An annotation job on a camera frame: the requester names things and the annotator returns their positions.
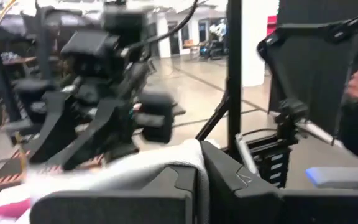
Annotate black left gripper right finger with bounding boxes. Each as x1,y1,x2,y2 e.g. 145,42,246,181
200,140,358,224

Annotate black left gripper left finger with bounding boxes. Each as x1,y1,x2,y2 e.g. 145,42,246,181
29,166,198,224

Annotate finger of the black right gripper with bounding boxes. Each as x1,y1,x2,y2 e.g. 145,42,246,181
61,96,124,171
29,90,81,165

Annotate pale grey towel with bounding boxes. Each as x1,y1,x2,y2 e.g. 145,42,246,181
26,138,211,224

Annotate pink plastic basket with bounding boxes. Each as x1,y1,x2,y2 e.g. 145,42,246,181
0,198,32,224

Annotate black labelled boxes stack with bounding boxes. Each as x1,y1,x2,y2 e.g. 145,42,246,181
246,136,292,188

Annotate hazard striped floor strip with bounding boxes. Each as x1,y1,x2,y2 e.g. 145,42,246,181
0,148,105,200

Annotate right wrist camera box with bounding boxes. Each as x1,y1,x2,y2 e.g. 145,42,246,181
101,8,146,35

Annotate silver metal bracket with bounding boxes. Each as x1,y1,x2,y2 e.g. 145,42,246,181
234,133,261,177

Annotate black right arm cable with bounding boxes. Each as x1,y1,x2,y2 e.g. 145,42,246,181
125,0,199,53

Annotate black diagonal frame strut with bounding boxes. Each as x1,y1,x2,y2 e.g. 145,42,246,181
195,92,230,141

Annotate black vertical frame post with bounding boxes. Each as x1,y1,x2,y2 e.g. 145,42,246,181
226,0,243,154

